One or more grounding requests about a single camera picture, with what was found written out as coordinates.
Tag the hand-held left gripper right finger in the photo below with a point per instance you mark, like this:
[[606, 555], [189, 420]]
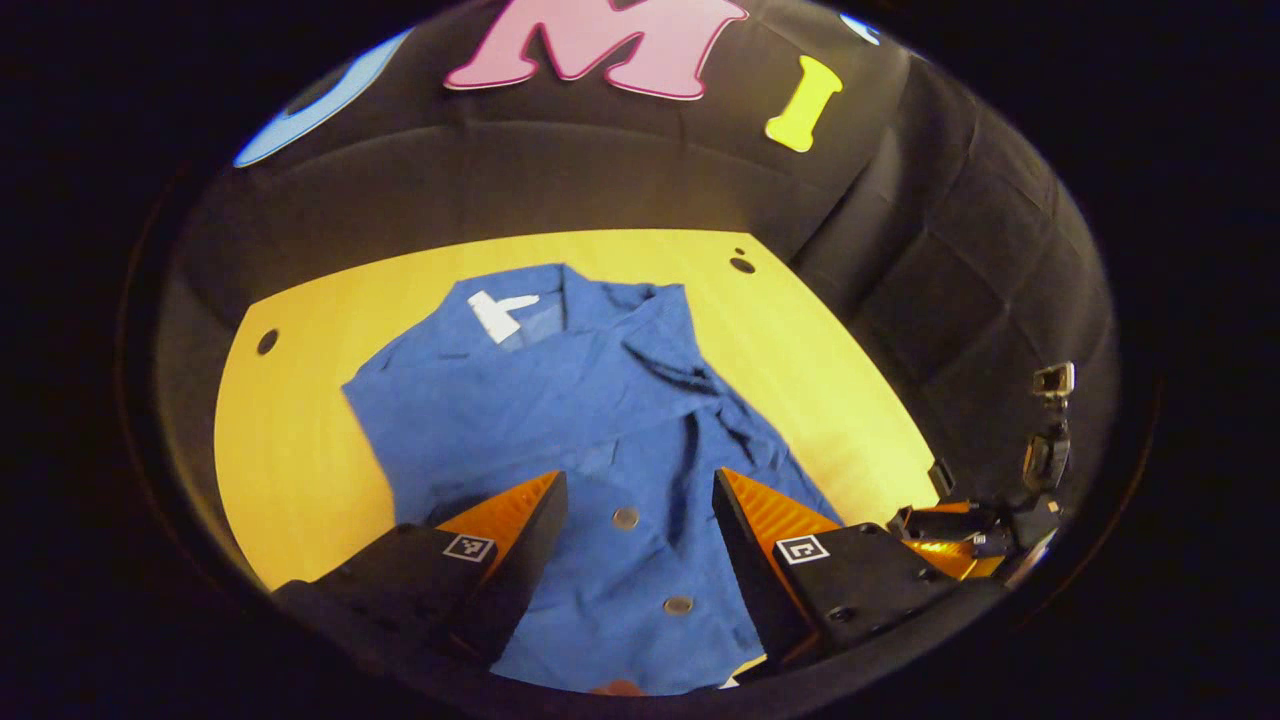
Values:
[[755, 570]]

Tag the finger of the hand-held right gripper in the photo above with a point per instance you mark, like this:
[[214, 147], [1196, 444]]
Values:
[[950, 520], [950, 558]]

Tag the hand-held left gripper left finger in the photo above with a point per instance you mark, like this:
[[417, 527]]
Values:
[[530, 570]]

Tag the blue button shirt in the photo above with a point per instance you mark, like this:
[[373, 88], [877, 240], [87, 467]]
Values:
[[560, 400]]

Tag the black backdrop cloth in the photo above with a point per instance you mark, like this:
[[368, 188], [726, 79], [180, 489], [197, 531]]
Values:
[[620, 170]]

